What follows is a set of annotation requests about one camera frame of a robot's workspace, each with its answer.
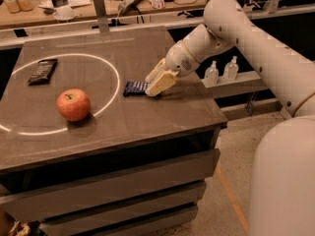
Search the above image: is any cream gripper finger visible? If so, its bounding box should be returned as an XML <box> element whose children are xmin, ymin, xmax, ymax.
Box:
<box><xmin>145</xmin><ymin>70</ymin><xmax>177</xmax><ymax>96</ymax></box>
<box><xmin>145</xmin><ymin>58</ymin><xmax>165</xmax><ymax>83</ymax></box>

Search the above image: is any blue rxbar blueberry bar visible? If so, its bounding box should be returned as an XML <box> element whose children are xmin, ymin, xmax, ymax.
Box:
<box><xmin>123</xmin><ymin>81</ymin><xmax>149</xmax><ymax>96</ymax></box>

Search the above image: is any grey drawer cabinet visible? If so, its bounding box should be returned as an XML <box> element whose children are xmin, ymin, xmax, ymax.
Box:
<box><xmin>0</xmin><ymin>125</ymin><xmax>221</xmax><ymax>236</ymax></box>

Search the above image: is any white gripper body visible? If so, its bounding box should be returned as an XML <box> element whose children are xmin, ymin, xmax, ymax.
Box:
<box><xmin>165</xmin><ymin>40</ymin><xmax>199</xmax><ymax>77</ymax></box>

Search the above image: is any white power strip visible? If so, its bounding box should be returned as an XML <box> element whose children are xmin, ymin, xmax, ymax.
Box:
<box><xmin>118</xmin><ymin>0</ymin><xmax>141</xmax><ymax>14</ymax></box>

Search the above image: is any black rxbar chocolate bar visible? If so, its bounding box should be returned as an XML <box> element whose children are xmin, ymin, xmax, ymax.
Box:
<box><xmin>28</xmin><ymin>58</ymin><xmax>58</xmax><ymax>86</ymax></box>

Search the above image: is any glass jar orange liquid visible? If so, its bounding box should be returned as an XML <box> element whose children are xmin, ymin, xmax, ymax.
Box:
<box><xmin>3</xmin><ymin>0</ymin><xmax>21</xmax><ymax>14</ymax></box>

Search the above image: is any clear sanitizer bottle right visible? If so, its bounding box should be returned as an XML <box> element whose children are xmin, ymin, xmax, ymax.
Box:
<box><xmin>223</xmin><ymin>56</ymin><xmax>238</xmax><ymax>80</ymax></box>

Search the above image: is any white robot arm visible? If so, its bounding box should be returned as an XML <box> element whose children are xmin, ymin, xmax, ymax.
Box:
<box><xmin>146</xmin><ymin>0</ymin><xmax>315</xmax><ymax>236</ymax></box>

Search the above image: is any grey metal post left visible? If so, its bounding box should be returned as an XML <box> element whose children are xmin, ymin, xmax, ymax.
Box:
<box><xmin>93</xmin><ymin>0</ymin><xmax>109</xmax><ymax>33</ymax></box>

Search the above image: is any red apple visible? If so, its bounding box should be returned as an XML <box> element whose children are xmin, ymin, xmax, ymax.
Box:
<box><xmin>56</xmin><ymin>88</ymin><xmax>91</xmax><ymax>122</ymax></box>

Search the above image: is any clear sanitizer bottle left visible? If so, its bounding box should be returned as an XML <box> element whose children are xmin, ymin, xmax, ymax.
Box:
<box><xmin>204</xmin><ymin>61</ymin><xmax>219</xmax><ymax>86</ymax></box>

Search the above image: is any clear sanitizer bottle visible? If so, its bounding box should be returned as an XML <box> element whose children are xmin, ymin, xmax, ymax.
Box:
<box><xmin>223</xmin><ymin>56</ymin><xmax>238</xmax><ymax>80</ymax></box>
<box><xmin>204</xmin><ymin>61</ymin><xmax>219</xmax><ymax>86</ymax></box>

